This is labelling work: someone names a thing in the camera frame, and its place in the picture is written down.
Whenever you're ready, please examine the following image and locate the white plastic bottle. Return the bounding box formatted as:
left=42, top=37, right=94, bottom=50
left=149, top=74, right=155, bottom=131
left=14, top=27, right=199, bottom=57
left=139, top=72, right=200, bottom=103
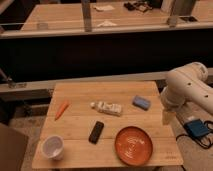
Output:
left=90, top=101, right=122, bottom=116

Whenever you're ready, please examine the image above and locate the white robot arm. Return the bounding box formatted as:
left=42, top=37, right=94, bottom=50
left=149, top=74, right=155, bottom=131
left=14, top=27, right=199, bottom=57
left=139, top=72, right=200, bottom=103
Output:
left=160, top=62, right=213, bottom=125

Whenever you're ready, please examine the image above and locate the orange ceramic bowl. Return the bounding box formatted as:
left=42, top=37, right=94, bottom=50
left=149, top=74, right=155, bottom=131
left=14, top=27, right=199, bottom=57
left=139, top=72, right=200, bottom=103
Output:
left=114, top=126, right=153, bottom=166

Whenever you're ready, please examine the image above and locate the blue electronic box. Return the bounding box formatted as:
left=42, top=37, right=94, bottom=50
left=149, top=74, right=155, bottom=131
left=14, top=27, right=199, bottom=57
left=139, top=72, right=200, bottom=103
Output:
left=184, top=119, right=210, bottom=139

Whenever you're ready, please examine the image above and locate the blue sponge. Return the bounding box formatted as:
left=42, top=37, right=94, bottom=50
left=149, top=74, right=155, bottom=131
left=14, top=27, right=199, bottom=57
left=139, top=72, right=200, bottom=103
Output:
left=132, top=96, right=151, bottom=110

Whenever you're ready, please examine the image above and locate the black remote control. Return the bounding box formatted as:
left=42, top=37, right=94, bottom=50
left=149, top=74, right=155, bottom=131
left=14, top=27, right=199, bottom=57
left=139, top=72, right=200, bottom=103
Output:
left=89, top=121, right=104, bottom=144

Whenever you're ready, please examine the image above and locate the orange carrot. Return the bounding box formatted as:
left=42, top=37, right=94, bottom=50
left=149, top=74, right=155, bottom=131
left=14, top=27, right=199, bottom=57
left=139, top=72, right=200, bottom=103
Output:
left=55, top=101, right=69, bottom=121

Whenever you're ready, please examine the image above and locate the wooden workbench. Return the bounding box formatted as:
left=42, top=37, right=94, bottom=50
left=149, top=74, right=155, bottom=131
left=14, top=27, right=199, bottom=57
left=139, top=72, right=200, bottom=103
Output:
left=0, top=0, right=213, bottom=39

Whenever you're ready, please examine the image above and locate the white crumpled paper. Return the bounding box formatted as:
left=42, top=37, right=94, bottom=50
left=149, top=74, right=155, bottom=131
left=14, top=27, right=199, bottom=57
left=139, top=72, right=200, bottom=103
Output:
left=97, top=20, right=117, bottom=27

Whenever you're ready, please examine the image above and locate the black tool pile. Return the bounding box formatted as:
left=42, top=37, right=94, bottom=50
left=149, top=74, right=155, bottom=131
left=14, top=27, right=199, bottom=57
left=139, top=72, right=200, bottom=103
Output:
left=124, top=1, right=152, bottom=13

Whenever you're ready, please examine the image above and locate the white paper cup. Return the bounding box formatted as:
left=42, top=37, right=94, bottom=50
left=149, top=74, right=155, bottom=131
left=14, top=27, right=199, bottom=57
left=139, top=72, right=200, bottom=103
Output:
left=41, top=135, right=64, bottom=160

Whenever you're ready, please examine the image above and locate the white paper sheet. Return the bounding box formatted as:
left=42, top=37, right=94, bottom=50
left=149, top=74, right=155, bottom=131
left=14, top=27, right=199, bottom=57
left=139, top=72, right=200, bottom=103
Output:
left=93, top=5, right=115, bottom=11

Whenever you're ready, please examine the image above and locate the metal post right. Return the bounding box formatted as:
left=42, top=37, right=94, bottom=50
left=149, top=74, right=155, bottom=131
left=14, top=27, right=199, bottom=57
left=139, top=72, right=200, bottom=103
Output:
left=167, top=0, right=197, bottom=27

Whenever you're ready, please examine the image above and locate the metal post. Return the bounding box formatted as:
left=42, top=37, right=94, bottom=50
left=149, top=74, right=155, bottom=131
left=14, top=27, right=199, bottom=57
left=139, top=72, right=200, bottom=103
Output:
left=81, top=0, right=92, bottom=32
left=167, top=0, right=197, bottom=27

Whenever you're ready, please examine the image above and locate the metal clamp bracket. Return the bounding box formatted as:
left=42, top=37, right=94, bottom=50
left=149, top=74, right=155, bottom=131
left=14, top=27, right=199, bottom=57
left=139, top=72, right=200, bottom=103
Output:
left=0, top=68, right=27, bottom=89

